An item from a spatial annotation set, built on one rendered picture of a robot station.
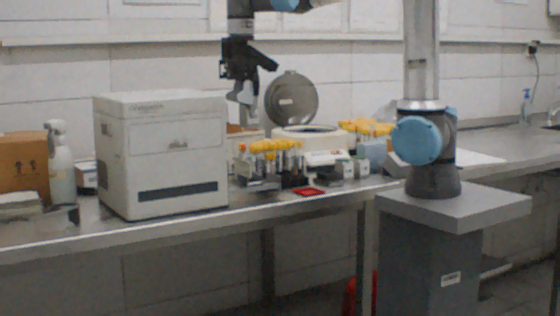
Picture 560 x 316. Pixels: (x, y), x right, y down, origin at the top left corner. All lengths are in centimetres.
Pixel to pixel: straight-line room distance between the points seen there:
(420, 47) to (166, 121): 63
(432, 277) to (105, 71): 125
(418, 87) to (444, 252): 42
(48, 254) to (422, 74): 94
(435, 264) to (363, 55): 132
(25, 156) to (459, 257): 119
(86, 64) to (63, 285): 76
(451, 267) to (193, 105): 77
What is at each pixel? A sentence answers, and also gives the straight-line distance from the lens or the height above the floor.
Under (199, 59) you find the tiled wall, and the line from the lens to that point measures 223.
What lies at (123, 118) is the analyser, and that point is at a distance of 146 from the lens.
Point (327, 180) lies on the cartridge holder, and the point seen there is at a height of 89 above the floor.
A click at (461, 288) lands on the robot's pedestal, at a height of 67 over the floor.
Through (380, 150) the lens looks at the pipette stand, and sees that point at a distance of 203.
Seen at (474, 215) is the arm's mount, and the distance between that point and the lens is 144.
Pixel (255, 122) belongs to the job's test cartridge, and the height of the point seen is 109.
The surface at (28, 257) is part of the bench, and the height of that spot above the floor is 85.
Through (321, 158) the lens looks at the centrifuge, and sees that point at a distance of 206.
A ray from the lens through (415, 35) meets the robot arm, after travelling 139.
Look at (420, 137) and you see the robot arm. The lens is 138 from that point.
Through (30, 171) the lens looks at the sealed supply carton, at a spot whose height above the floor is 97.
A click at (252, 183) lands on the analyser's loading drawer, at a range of 165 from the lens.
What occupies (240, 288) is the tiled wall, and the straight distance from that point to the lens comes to 249.
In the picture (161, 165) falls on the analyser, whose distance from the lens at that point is 151.
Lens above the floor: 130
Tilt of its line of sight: 11 degrees down
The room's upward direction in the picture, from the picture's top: 1 degrees counter-clockwise
